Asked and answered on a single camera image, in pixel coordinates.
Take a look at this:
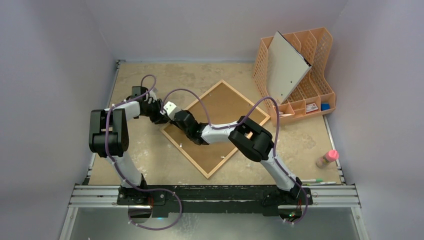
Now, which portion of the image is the light wooden picture frame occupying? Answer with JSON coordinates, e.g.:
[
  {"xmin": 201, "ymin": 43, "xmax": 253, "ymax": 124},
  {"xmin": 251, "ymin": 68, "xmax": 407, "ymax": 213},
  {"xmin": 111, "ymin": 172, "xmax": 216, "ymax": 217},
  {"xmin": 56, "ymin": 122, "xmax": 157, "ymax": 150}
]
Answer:
[{"xmin": 161, "ymin": 80, "xmax": 255, "ymax": 179}]

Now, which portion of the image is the brown cardboard backing board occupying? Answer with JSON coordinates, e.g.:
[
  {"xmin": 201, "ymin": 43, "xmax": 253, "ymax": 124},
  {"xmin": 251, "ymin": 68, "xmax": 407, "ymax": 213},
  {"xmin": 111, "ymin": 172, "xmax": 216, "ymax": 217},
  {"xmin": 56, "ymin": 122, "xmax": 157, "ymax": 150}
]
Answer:
[{"xmin": 161, "ymin": 80, "xmax": 271, "ymax": 179}]

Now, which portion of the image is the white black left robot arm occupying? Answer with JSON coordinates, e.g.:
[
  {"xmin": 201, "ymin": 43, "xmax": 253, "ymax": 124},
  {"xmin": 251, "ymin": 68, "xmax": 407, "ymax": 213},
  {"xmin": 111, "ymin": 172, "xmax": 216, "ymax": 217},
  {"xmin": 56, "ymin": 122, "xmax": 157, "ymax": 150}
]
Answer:
[{"xmin": 88, "ymin": 86, "xmax": 169, "ymax": 205}]

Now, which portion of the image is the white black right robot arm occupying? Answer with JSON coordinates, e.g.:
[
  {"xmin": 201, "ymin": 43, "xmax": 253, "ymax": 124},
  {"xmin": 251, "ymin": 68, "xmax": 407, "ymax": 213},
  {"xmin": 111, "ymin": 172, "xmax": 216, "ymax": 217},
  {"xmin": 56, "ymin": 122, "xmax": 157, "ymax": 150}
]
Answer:
[{"xmin": 168, "ymin": 110, "xmax": 307, "ymax": 204}]

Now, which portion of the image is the white board in organizer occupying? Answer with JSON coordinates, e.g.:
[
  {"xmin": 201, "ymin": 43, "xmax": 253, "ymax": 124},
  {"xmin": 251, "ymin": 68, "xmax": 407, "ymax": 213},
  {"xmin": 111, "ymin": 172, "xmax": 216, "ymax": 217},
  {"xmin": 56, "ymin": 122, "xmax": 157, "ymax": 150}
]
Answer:
[{"xmin": 266, "ymin": 31, "xmax": 312, "ymax": 104}]

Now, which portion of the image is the red white card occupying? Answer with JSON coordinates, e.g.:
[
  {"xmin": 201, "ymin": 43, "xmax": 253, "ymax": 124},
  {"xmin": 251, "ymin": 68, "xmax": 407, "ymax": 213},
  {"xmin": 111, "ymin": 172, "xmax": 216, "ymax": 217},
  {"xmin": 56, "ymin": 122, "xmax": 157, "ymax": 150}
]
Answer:
[{"xmin": 305, "ymin": 103, "xmax": 320, "ymax": 114}]

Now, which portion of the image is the orange plastic file organizer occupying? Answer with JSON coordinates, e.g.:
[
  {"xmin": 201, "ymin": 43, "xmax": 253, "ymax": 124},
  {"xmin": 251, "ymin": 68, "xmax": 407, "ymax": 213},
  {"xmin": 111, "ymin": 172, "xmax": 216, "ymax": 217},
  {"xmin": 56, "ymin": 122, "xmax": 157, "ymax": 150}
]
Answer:
[{"xmin": 265, "ymin": 27, "xmax": 336, "ymax": 125}]

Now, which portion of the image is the blue box in organizer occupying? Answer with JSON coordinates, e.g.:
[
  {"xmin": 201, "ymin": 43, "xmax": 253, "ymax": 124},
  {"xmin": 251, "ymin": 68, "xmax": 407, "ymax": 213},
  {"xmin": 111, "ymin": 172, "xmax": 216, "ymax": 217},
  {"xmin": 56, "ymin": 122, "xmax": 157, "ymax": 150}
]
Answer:
[{"xmin": 320, "ymin": 102, "xmax": 331, "ymax": 111}]

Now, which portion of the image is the green marker pen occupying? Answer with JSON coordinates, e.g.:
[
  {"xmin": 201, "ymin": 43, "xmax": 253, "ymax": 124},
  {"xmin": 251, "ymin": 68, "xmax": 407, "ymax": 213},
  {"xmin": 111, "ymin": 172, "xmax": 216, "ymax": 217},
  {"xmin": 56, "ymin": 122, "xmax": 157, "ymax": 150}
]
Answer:
[{"xmin": 301, "ymin": 178, "xmax": 323, "ymax": 184}]

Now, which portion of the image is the pink capped bottle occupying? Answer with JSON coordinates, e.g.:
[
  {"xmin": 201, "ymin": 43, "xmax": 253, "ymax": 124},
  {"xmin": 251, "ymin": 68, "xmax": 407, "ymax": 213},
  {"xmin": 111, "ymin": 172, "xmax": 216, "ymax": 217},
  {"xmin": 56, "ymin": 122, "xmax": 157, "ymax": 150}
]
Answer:
[{"xmin": 315, "ymin": 149, "xmax": 339, "ymax": 169}]

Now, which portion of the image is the white marker pen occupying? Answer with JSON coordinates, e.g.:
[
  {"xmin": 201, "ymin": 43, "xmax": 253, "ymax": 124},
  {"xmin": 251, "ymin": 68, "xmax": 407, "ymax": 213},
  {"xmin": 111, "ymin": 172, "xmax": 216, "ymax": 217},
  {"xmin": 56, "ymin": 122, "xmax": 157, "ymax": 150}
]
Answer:
[{"xmin": 306, "ymin": 181, "xmax": 337, "ymax": 186}]

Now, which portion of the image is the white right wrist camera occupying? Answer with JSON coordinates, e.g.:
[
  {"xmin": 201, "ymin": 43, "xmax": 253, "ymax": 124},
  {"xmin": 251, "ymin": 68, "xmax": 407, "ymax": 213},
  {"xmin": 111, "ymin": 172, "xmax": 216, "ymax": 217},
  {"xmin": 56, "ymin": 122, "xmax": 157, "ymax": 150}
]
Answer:
[{"xmin": 160, "ymin": 101, "xmax": 182, "ymax": 121}]

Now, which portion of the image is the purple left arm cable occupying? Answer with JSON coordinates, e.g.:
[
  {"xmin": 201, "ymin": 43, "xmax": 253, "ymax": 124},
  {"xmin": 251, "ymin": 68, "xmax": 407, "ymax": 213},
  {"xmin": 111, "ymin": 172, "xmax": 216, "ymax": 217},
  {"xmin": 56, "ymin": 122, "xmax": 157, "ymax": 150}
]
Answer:
[{"xmin": 104, "ymin": 74, "xmax": 183, "ymax": 232}]

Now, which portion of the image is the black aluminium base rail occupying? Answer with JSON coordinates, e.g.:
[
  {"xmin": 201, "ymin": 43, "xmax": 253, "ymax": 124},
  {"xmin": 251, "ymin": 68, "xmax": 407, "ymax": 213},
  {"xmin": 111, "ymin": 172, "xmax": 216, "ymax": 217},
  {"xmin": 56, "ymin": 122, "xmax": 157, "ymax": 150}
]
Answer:
[{"xmin": 68, "ymin": 185, "xmax": 361, "ymax": 219}]

